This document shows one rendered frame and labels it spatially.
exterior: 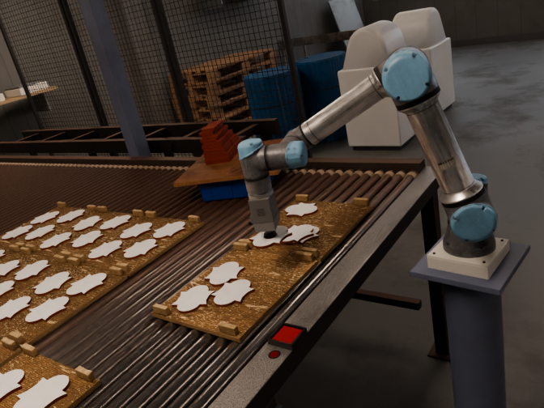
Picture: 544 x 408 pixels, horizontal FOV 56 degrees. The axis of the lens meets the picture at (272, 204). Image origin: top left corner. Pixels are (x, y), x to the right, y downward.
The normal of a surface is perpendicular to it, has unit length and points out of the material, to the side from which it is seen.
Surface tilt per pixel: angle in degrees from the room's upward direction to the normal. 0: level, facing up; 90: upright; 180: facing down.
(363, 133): 90
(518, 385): 0
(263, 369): 0
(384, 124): 90
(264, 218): 90
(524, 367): 0
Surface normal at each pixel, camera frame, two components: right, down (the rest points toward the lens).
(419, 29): -0.62, 0.25
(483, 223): -0.18, 0.48
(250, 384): -0.21, -0.90
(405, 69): -0.30, 0.26
